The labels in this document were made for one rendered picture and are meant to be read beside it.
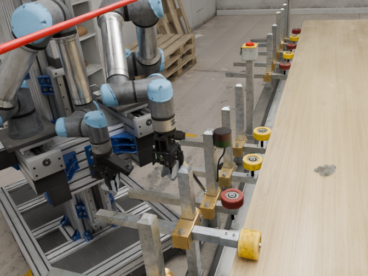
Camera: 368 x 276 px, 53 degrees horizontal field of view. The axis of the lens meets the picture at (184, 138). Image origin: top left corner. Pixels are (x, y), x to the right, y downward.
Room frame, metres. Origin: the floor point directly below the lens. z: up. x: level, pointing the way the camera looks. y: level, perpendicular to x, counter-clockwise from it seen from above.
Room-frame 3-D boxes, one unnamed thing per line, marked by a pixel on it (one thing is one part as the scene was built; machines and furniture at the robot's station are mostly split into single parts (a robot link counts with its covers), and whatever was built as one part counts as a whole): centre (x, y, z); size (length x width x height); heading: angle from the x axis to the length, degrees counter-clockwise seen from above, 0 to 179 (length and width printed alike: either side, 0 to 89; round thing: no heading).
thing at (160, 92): (1.04, 0.06, 1.29); 0.09 x 0.08 x 0.11; 6
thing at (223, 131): (1.09, -0.13, 1.03); 0.06 x 0.06 x 0.22; 68
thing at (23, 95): (1.44, 0.68, 1.21); 0.13 x 0.12 x 0.14; 166
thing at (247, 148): (1.56, -0.18, 0.80); 0.44 x 0.03 x 0.04; 68
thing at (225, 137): (1.09, -0.13, 1.13); 0.06 x 0.06 x 0.02
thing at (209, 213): (1.08, -0.08, 0.85); 0.14 x 0.06 x 0.05; 158
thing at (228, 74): (2.49, -0.55, 0.81); 0.44 x 0.03 x 0.04; 68
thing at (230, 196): (1.03, -0.15, 0.85); 0.08 x 0.08 x 0.11
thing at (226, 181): (1.31, -0.17, 0.81); 0.14 x 0.06 x 0.05; 158
